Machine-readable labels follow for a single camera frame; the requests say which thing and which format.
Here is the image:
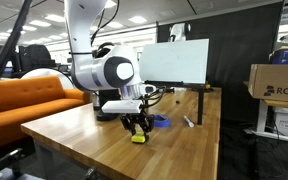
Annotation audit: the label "grey table leg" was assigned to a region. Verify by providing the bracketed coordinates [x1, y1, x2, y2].
[33, 140, 56, 180]

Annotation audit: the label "black coffee machine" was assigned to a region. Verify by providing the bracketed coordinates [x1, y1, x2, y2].
[95, 88, 122, 122]

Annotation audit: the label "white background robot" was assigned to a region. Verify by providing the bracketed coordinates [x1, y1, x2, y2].
[168, 22, 192, 43]

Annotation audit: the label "white whiteboard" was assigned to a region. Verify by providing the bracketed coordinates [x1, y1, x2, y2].
[138, 38, 210, 86]

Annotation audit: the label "brown cardboard box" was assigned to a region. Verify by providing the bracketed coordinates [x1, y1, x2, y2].
[247, 63, 288, 104]

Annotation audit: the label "white leg wooden desk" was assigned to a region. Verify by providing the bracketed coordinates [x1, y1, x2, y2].
[243, 99, 288, 144]

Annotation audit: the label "small black bracket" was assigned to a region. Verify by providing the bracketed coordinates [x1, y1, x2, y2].
[83, 166, 99, 180]

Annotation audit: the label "thick black cable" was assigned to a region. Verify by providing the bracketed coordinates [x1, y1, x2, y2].
[0, 0, 34, 106]

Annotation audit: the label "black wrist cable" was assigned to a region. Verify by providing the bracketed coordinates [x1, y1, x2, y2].
[140, 85, 168, 110]

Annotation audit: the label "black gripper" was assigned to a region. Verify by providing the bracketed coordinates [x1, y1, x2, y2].
[119, 112, 155, 143]

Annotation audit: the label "black riser stand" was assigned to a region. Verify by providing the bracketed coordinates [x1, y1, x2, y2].
[143, 80, 215, 126]

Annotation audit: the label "yellow smiley sponge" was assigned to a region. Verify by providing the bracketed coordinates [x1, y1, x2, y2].
[131, 132, 147, 145]

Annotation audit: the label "white round tabletop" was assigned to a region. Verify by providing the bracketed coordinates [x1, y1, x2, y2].
[19, 68, 75, 90]

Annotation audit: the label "black headphones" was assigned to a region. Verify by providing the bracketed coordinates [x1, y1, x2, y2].
[94, 41, 116, 60]

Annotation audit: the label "orange sofa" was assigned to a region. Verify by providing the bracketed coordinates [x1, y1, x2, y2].
[0, 75, 92, 153]

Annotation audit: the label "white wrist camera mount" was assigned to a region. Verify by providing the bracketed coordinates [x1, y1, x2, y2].
[101, 100, 143, 115]

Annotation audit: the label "white marker pen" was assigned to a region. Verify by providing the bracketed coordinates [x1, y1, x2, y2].
[183, 115, 195, 129]

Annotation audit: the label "blue tape roll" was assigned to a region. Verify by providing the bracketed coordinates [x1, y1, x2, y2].
[152, 114, 172, 129]

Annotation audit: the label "black partition curtain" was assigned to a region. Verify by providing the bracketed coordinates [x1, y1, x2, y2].
[156, 1, 285, 123]

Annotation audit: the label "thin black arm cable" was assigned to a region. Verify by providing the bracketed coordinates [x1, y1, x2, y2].
[89, 0, 121, 46]

